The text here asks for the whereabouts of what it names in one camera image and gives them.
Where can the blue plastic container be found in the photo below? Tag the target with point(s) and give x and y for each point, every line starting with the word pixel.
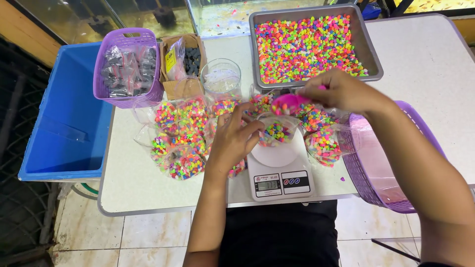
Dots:
pixel 371 11

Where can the pink plastic scoop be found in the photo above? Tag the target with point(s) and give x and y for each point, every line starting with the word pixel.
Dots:
pixel 288 101

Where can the pile of filled gravel packets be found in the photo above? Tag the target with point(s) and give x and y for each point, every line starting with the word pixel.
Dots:
pixel 185 141

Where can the clear glass jar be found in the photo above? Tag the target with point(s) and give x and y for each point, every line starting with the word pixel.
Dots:
pixel 220 79

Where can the clear bag with yellow label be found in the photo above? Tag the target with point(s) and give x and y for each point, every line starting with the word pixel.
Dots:
pixel 173 61

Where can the clear gravel bag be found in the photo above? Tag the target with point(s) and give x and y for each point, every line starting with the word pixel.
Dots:
pixel 276 132

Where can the thin black rod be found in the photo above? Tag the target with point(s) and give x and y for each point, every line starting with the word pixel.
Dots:
pixel 395 250

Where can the person's black shirt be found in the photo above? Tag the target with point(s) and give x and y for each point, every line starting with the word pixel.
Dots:
pixel 280 237

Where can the grey metal tray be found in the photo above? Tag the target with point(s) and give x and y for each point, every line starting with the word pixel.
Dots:
pixel 365 40

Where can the blue plastic bin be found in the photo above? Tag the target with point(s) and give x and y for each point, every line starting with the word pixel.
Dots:
pixel 70 122

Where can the heap of black parts packets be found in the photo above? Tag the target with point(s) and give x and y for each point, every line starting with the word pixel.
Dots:
pixel 126 70

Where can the glass aquarium tank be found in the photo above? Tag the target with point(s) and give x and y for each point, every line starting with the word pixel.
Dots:
pixel 92 16
pixel 230 16

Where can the white digital kitchen scale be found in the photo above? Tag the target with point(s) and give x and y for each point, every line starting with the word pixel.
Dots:
pixel 278 185

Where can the black metal grate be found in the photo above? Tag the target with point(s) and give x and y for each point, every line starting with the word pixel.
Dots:
pixel 22 148

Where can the person's left hand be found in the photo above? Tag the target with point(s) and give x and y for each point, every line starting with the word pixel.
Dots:
pixel 230 142

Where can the person's right fingers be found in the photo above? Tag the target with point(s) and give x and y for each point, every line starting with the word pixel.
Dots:
pixel 311 92

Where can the purple basket with packets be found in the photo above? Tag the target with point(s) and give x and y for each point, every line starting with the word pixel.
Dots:
pixel 126 37

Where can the loose multicoloured aquarium gravel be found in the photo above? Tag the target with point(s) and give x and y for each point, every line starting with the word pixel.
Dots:
pixel 308 48

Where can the person's right hand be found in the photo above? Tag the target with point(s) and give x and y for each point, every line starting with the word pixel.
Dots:
pixel 345 91

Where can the brown cardboard box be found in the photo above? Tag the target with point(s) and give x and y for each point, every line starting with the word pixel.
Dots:
pixel 187 89

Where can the black cylinder pieces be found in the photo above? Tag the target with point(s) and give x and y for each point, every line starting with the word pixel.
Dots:
pixel 193 61

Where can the empty purple plastic basket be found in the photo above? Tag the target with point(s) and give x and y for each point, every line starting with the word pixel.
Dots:
pixel 371 178

